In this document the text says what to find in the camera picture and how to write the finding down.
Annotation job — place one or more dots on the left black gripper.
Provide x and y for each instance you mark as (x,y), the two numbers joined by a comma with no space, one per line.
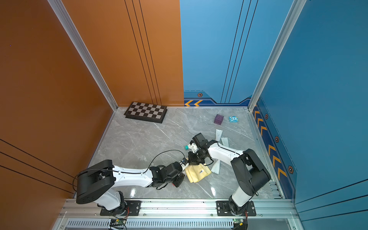
(181,179)

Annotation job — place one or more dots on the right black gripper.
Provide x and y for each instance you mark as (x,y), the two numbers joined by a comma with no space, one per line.
(190,160)

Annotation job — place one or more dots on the purple cap toothpaste tube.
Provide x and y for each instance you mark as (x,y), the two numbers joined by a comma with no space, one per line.
(216,167)

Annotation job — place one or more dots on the purple cube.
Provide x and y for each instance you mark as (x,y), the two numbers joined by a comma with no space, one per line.
(218,119)

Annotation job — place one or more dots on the green circuit board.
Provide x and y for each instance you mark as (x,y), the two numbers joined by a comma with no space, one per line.
(240,223)
(117,223)

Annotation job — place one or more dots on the yellow microfibre cloth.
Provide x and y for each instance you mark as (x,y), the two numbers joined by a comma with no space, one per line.
(196,173)

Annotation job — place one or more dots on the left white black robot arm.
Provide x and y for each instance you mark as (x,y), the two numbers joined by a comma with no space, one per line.
(97,184)

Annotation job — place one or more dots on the left green circuit board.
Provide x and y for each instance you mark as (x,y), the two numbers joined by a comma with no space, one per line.
(117,223)

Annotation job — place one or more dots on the aluminium front rail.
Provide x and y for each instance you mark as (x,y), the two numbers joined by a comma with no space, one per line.
(187,208)

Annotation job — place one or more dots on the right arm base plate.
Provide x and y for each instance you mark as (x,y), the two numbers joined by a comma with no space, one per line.
(229,208)

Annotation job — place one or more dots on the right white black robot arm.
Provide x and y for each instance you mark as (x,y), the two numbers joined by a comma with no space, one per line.
(250,172)

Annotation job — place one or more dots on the right green circuit board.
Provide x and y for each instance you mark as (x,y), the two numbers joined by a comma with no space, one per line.
(240,223)

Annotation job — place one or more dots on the black white chessboard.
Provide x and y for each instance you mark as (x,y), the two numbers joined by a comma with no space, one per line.
(146,112)

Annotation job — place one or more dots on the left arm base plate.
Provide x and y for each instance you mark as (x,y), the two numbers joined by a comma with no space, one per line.
(129,208)

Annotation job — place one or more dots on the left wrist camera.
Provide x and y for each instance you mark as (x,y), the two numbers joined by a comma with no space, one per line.
(184,163)

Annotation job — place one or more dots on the dark blue cap tube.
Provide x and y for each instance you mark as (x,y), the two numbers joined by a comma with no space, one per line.
(225,142)

